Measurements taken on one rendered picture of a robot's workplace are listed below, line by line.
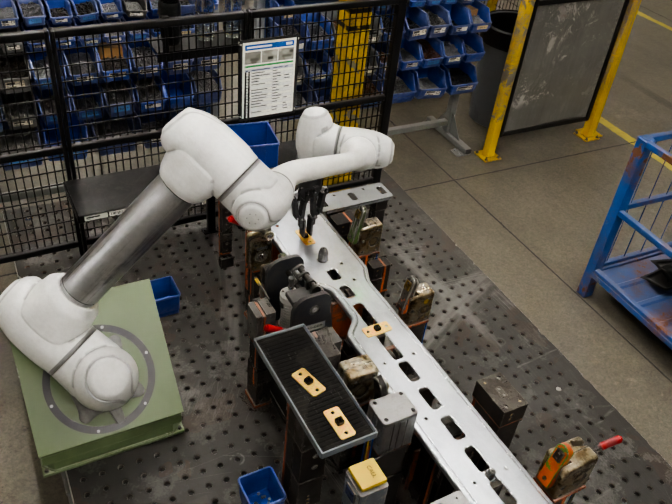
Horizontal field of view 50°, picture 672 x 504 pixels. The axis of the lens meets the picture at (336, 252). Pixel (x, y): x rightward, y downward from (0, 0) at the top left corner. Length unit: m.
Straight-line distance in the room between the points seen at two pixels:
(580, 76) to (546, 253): 1.50
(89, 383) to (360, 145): 0.95
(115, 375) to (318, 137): 0.86
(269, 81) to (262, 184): 1.13
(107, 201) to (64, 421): 0.78
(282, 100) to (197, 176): 1.19
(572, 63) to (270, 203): 3.82
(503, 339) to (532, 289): 1.42
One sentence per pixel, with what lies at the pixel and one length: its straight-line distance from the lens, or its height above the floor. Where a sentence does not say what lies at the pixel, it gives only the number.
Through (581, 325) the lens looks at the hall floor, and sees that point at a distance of 3.88.
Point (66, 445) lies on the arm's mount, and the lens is 2.09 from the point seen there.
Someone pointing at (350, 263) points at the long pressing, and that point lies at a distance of 2.28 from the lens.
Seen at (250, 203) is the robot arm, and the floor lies 1.54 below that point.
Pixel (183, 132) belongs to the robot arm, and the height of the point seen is 1.65.
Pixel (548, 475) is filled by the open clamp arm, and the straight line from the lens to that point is 1.85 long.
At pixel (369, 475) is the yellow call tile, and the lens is 1.56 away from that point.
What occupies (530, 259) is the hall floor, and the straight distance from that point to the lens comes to 4.20.
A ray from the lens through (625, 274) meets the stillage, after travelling 4.05.
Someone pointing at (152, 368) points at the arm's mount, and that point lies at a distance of 2.09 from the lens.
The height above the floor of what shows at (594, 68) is 0.55.
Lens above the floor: 2.43
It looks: 38 degrees down
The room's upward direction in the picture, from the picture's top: 7 degrees clockwise
